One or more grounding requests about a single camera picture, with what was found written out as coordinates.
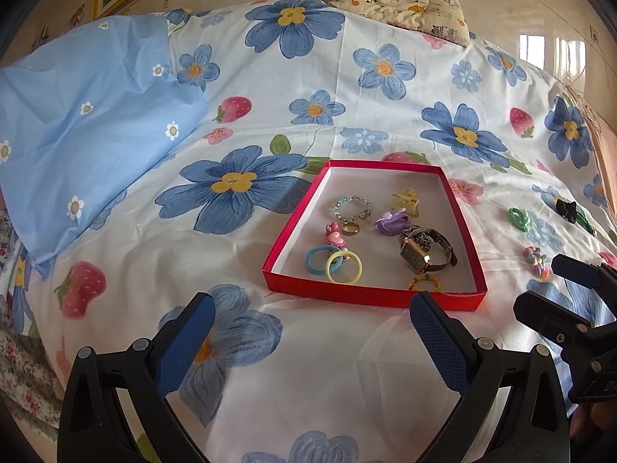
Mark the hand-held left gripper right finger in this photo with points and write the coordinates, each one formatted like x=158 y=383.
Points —
x=441 y=342

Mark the panda print pillow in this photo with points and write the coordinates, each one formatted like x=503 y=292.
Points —
x=405 y=5

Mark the red cardboard box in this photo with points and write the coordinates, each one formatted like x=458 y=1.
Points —
x=361 y=294

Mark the yellow hair claw clip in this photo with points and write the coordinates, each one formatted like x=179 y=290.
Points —
x=404 y=201

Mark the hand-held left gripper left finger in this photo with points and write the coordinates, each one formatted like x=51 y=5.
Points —
x=188 y=342

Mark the floral quilt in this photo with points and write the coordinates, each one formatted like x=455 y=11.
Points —
x=24 y=361

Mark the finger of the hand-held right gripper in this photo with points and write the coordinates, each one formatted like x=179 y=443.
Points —
x=583 y=270
x=549 y=316

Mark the floral strawberry bedsheet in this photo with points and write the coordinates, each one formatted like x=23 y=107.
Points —
x=289 y=386

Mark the pastel bead hair accessory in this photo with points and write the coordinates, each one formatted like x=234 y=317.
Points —
x=537 y=263

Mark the light blue pillow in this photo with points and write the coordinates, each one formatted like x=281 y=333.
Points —
x=86 y=154

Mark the black bow hair clip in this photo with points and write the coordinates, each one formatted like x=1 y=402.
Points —
x=566 y=210

